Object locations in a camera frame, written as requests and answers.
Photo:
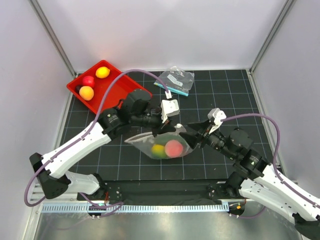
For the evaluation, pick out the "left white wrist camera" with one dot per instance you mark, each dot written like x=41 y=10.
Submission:
x=169 y=107

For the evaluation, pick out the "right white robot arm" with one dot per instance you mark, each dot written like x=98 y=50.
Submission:
x=254 y=177

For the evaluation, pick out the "red plastic tray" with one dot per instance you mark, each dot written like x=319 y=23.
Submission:
x=120 y=90

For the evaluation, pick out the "white-spotted clear zip bag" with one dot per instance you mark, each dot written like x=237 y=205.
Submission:
x=145 y=141

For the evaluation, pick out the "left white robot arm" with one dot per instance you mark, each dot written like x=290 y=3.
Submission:
x=52 y=169

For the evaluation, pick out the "orange toy fruit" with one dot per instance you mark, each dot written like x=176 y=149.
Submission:
x=86 y=92

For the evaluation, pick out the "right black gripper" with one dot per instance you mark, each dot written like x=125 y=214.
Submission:
x=194 y=137

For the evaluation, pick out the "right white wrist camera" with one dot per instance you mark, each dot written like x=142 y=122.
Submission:
x=215 y=117

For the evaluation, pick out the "pink toy peach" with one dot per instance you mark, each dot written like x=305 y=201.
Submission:
x=173 y=149

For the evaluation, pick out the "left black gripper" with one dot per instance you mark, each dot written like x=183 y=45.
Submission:
x=162 y=128

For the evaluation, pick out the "red toy apple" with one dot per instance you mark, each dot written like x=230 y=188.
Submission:
x=88 y=81

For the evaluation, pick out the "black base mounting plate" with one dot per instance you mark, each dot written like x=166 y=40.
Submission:
x=195 y=192

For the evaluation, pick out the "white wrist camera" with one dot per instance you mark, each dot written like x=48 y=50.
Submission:
x=215 y=117
x=169 y=107

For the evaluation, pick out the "yellow toy lemon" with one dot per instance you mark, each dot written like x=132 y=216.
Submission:
x=102 y=72

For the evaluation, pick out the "small yellow-green toy fruit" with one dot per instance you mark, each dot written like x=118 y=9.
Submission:
x=158 y=151

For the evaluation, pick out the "blue-zipper clear zip bag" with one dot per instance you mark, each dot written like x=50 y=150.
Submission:
x=177 y=80

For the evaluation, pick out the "slotted cable duct strip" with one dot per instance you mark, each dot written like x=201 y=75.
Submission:
x=85 y=207

